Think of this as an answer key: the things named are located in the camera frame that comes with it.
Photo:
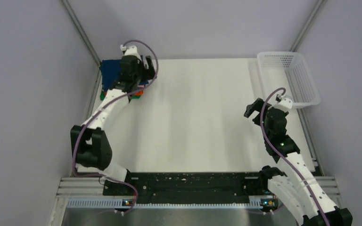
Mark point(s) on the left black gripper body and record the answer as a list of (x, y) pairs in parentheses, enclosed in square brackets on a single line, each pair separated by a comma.
[(140, 74)]

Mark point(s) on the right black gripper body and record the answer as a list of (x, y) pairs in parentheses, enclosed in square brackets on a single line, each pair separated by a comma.
[(267, 134)]

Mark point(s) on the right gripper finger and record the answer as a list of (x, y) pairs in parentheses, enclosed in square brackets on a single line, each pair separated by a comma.
[(255, 106), (258, 120)]

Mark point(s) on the dark blue t shirt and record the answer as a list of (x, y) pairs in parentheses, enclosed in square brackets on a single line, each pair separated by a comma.
[(109, 70)]

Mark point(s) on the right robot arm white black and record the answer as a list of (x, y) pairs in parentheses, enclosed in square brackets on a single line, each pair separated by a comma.
[(290, 180)]

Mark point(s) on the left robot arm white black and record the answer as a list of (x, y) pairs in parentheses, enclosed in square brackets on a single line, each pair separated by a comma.
[(89, 141)]

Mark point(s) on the orange folded t shirt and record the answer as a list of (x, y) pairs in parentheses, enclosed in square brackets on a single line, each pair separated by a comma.
[(112, 93)]

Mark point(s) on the green folded t shirt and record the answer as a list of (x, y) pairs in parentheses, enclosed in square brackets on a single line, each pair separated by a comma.
[(103, 94)]

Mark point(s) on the white plastic basket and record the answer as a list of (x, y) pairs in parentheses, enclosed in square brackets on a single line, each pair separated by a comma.
[(291, 71)]

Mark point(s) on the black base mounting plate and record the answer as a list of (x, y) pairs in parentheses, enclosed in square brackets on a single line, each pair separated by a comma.
[(190, 188)]

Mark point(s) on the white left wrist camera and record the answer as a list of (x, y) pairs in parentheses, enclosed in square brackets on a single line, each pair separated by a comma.
[(130, 51)]

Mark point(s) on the aluminium frame rail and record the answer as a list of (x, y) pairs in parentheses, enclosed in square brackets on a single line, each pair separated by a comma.
[(91, 186)]

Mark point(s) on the white slotted cable duct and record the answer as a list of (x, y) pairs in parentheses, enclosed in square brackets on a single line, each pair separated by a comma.
[(119, 203)]

